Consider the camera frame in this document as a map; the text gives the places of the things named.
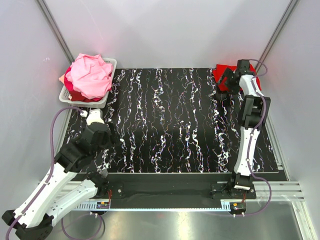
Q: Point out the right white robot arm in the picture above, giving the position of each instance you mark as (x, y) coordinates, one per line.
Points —
(251, 118)

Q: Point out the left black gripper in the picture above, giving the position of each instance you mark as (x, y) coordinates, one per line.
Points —
(114, 136)

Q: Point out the aluminium frame rail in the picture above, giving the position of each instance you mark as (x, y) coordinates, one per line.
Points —
(280, 190)

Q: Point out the white plastic laundry basket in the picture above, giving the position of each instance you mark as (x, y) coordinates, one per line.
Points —
(64, 93)

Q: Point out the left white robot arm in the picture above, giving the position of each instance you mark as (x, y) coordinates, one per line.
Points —
(36, 217)

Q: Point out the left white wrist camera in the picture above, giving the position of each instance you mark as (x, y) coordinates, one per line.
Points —
(92, 116)

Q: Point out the pink t-shirt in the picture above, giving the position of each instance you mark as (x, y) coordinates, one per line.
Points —
(90, 75)

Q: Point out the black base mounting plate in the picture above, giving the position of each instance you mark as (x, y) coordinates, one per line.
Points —
(162, 191)

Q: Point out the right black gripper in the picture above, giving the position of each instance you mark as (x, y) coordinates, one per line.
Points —
(232, 89)

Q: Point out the peach garment in basket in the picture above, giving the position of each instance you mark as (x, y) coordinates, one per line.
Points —
(61, 78)

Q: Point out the red t-shirt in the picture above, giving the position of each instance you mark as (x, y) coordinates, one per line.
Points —
(218, 71)

